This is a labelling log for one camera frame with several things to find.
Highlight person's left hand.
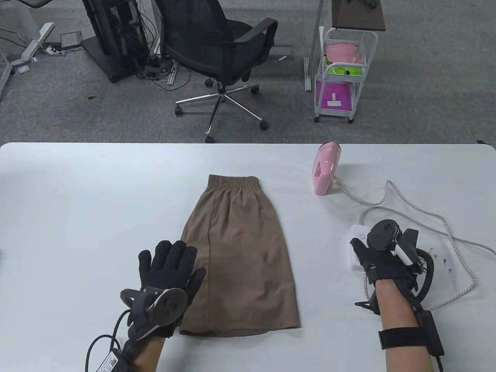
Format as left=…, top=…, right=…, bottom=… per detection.
left=130, top=239, right=207, bottom=341

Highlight person's right hand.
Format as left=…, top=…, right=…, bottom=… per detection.
left=350, top=237, right=419, bottom=290

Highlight white braided iron cord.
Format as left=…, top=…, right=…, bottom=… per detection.
left=332, top=179, right=476, bottom=310

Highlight brown shorts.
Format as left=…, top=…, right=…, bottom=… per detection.
left=179, top=174, right=302, bottom=337

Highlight pink electric iron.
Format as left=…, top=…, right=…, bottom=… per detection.
left=310, top=142, right=343, bottom=196

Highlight person's left forearm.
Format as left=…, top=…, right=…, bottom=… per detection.
left=134, top=335, right=167, bottom=372

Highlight black right hand tracker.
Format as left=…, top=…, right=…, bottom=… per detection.
left=366, top=219, right=434, bottom=303

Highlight black hand tracker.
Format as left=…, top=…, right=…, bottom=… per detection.
left=120, top=287, right=188, bottom=341
left=366, top=219, right=434, bottom=303

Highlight black left hand tracker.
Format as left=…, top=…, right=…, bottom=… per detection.
left=120, top=287, right=188, bottom=341

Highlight black plain wrist box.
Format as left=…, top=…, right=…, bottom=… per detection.
left=420, top=310, right=445, bottom=357

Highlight black labelled wrist box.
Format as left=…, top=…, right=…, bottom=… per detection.
left=97, top=349, right=126, bottom=372

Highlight white table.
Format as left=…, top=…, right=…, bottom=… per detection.
left=0, top=142, right=496, bottom=372

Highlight magenta box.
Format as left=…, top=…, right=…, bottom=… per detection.
left=316, top=81, right=355, bottom=111

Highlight white rolling cart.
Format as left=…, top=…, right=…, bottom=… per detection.
left=314, top=26, right=379, bottom=124

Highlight green plastic item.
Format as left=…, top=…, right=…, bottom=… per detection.
left=325, top=58, right=363, bottom=76

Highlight pink cloth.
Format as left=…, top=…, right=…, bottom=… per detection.
left=325, top=43, right=365, bottom=64

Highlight black equipment tower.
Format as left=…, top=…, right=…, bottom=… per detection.
left=81, top=0, right=155, bottom=84

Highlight black office chair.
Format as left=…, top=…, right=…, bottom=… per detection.
left=154, top=0, right=279, bottom=143

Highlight grey flat box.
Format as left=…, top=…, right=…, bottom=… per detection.
left=60, top=32, right=83, bottom=50

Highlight dark brown desk top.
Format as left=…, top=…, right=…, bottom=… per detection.
left=332, top=0, right=386, bottom=31

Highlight white desk foot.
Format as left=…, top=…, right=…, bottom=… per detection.
left=11, top=22, right=55, bottom=64

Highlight grey power strip cable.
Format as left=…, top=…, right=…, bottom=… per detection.
left=358, top=207, right=496, bottom=252

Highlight black right wrist strap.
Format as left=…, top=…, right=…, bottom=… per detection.
left=378, top=327, right=427, bottom=351

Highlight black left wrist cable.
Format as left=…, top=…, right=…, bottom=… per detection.
left=85, top=310, right=130, bottom=372

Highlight black floor cable bundle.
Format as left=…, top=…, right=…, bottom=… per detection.
left=136, top=54, right=191, bottom=91

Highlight white metal frame leg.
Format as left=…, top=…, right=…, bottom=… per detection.
left=303, top=0, right=325, bottom=92

